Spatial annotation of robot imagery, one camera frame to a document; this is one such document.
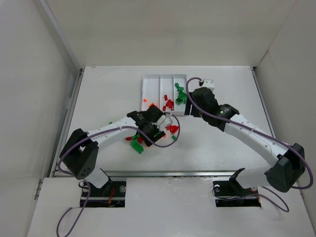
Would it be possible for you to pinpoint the green red long lego assembly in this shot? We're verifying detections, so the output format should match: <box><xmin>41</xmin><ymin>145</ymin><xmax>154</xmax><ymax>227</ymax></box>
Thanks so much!
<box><xmin>125</xmin><ymin>135</ymin><xmax>139</xmax><ymax>141</ymax></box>

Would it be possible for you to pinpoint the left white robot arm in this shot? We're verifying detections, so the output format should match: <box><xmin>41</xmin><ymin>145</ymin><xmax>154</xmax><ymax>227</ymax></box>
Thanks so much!
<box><xmin>57</xmin><ymin>105</ymin><xmax>167</xmax><ymax>195</ymax></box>

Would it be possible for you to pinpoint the aluminium rail front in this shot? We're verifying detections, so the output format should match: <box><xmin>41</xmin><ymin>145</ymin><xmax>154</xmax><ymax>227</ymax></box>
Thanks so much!
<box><xmin>54</xmin><ymin>170</ymin><xmax>288</xmax><ymax>177</ymax></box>

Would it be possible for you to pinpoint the green square lego in tray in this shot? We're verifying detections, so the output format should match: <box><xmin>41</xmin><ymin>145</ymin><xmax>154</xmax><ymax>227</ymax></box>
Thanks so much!
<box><xmin>176</xmin><ymin>98</ymin><xmax>184</xmax><ymax>105</ymax></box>

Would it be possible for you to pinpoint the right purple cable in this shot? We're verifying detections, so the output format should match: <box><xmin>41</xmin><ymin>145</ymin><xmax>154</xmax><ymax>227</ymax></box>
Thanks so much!
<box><xmin>186</xmin><ymin>77</ymin><xmax>314</xmax><ymax>212</ymax></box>

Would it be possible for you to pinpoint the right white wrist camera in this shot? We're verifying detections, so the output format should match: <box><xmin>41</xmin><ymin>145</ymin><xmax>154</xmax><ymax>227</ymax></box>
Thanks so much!
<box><xmin>200</xmin><ymin>79</ymin><xmax>215</xmax><ymax>92</ymax></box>

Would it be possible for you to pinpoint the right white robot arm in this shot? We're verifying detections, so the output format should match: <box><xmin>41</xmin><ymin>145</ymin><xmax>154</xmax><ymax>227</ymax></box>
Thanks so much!
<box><xmin>185</xmin><ymin>87</ymin><xmax>305</xmax><ymax>193</ymax></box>

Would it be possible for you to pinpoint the red round dome lego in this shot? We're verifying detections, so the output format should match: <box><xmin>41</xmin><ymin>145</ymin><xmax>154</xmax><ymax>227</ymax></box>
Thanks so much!
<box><xmin>166</xmin><ymin>125</ymin><xmax>179</xmax><ymax>134</ymax></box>

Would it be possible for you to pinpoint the green arch lego brick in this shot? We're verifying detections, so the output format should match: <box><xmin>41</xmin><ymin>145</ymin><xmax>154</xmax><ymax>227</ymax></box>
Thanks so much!
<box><xmin>131</xmin><ymin>140</ymin><xmax>144</xmax><ymax>154</ymax></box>

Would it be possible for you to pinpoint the white three-compartment tray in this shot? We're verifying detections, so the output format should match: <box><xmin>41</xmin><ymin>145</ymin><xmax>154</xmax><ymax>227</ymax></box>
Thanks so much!
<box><xmin>141</xmin><ymin>74</ymin><xmax>187</xmax><ymax>116</ymax></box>

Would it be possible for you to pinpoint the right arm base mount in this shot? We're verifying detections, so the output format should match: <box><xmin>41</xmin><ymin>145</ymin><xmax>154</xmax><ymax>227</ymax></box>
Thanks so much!
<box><xmin>212</xmin><ymin>168</ymin><xmax>261</xmax><ymax>207</ymax></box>

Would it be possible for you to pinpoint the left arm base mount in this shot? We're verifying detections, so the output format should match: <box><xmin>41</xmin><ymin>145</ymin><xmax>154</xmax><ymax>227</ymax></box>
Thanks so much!
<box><xmin>85</xmin><ymin>180</ymin><xmax>127</xmax><ymax>208</ymax></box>

